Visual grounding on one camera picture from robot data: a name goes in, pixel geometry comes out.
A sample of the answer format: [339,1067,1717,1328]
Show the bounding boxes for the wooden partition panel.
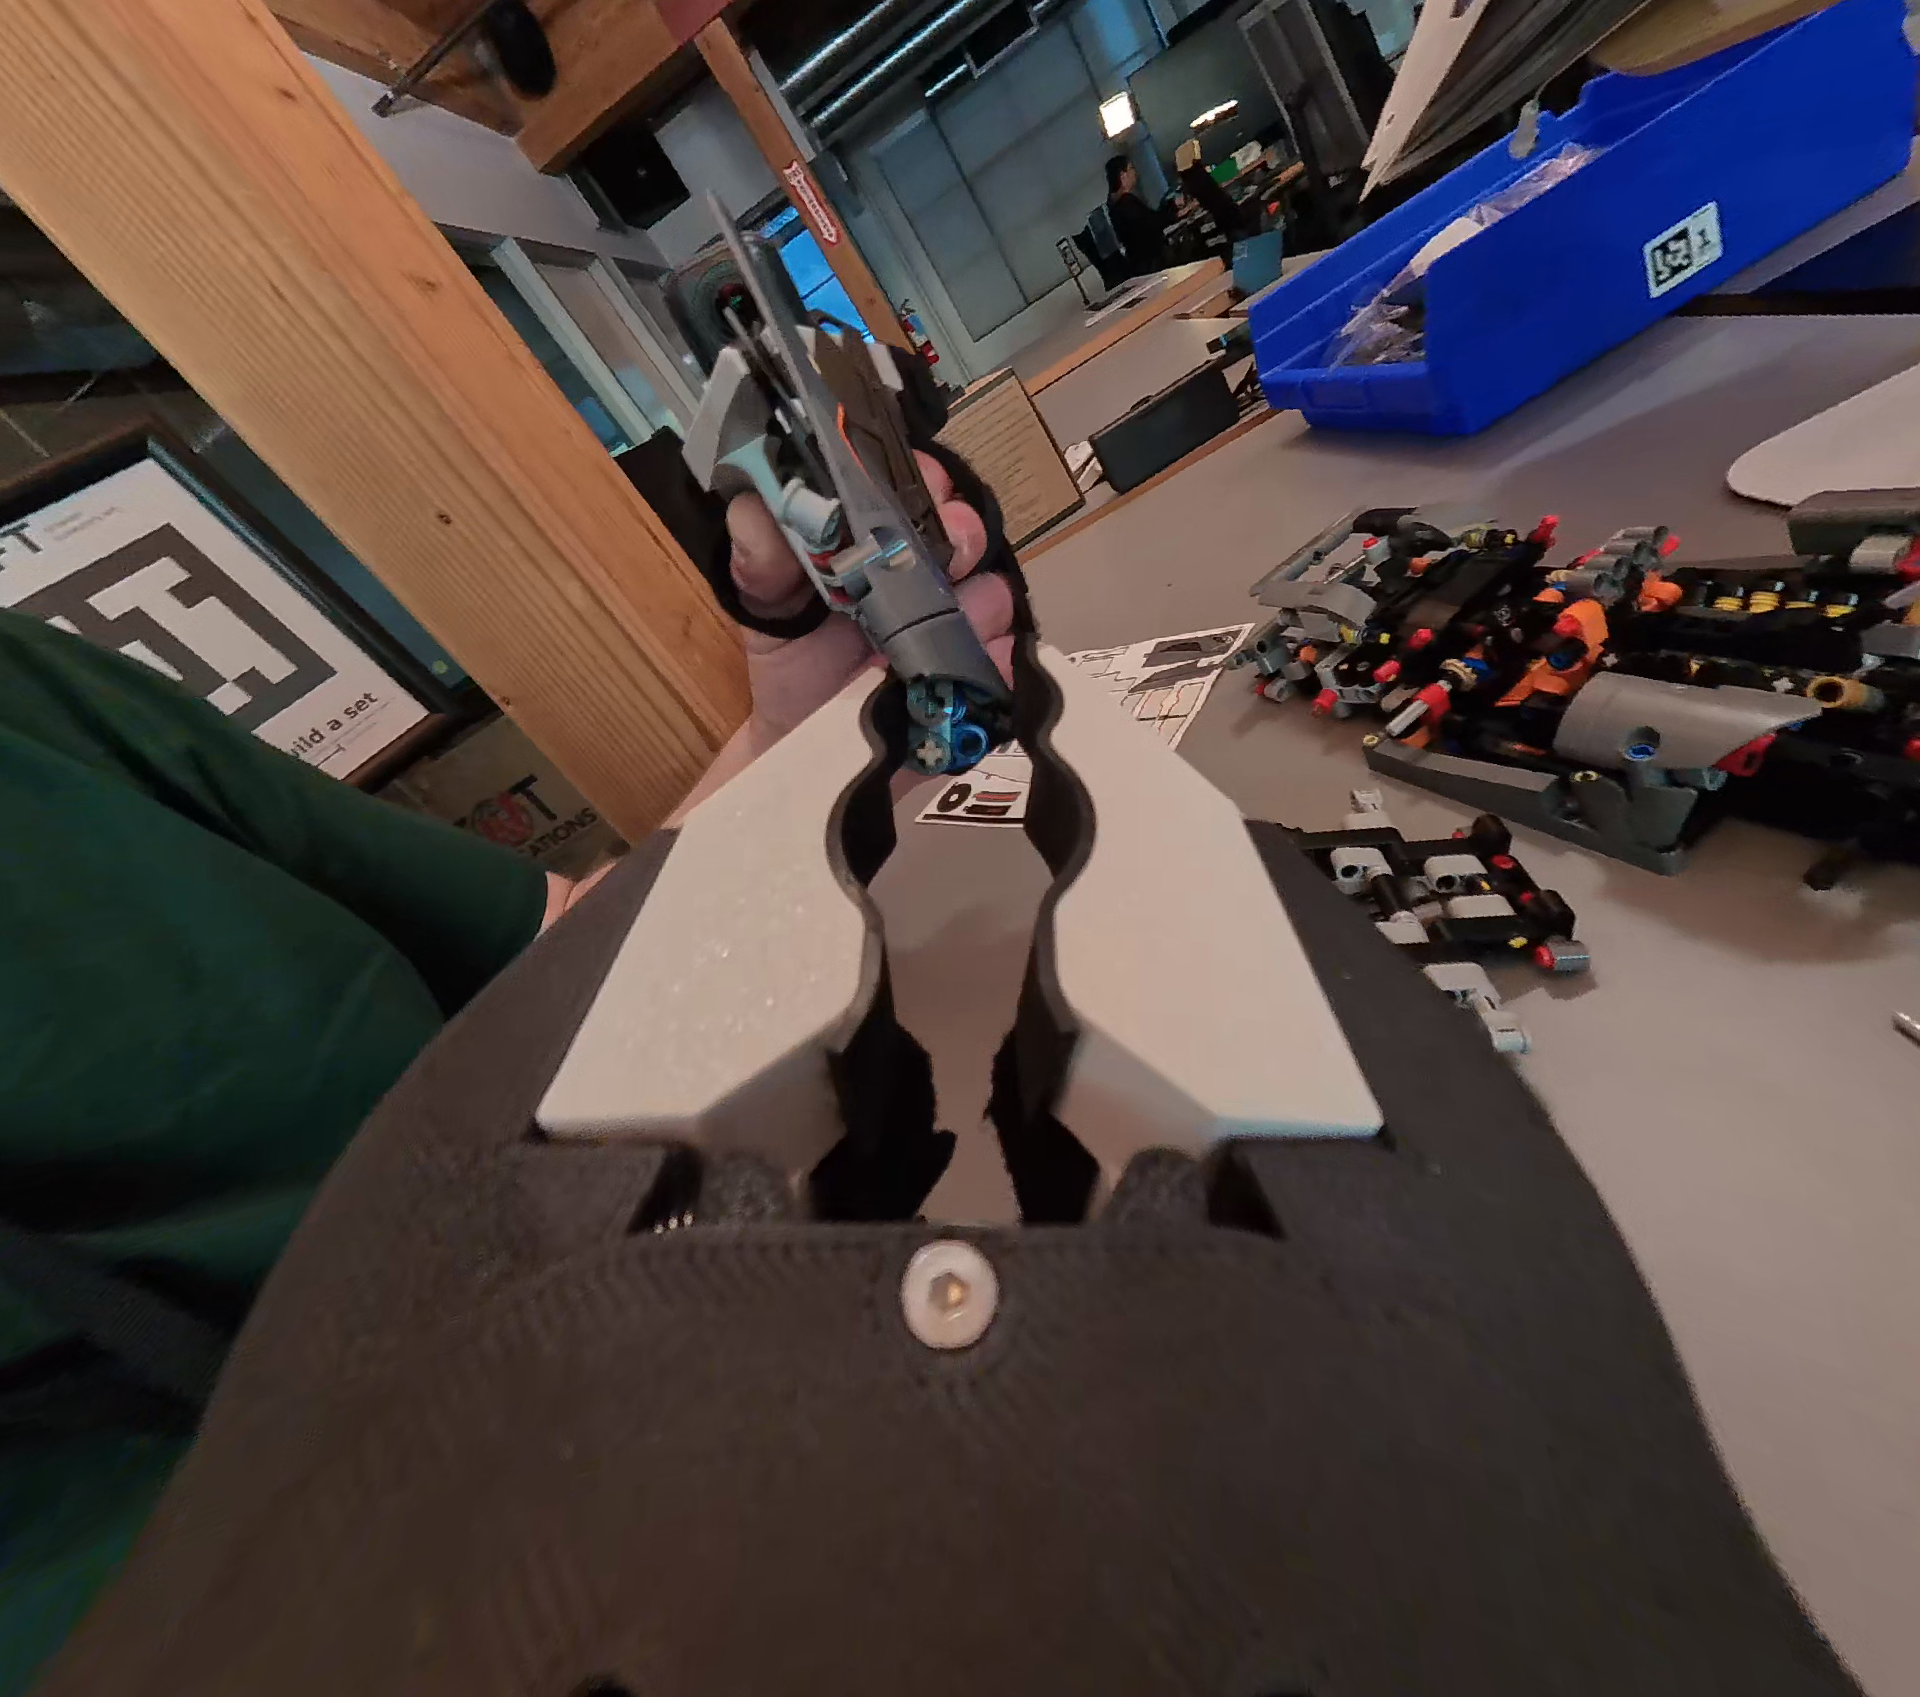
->
[0,0,756,847]

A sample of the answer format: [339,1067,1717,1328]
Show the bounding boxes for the person's green shirt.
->
[0,608,552,1690]

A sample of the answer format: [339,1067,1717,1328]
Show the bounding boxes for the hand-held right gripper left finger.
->
[536,666,959,1226]

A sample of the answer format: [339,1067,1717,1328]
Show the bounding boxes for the black power adapter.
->
[1087,358,1249,497]

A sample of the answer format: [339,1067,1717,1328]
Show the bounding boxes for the framed black white sign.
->
[0,422,486,786]

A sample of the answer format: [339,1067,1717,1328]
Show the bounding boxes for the blue storage bin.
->
[1249,0,1920,440]

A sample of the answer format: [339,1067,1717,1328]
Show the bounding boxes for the lego sticker sheet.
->
[912,620,1259,832]

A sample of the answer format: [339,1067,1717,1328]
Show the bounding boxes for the clear plastic parts bags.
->
[1327,145,1608,370]

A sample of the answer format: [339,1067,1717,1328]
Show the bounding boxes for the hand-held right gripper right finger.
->
[987,644,1387,1226]

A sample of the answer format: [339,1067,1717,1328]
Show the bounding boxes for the grey blue lego wing assembly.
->
[704,195,1022,778]

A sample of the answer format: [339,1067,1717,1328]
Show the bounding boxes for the black lego beam assembly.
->
[1287,789,1596,1056]

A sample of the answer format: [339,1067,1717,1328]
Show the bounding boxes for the white book stand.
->
[1590,0,1920,514]

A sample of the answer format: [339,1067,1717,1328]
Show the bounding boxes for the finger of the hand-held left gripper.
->
[683,346,792,503]
[811,324,921,503]

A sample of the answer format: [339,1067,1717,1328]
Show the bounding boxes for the large lego car chassis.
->
[1227,488,1920,892]

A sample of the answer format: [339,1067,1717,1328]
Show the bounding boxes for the person's left hand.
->
[726,494,1033,757]

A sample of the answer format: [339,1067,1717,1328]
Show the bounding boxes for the cardboard box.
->
[936,367,1089,555]

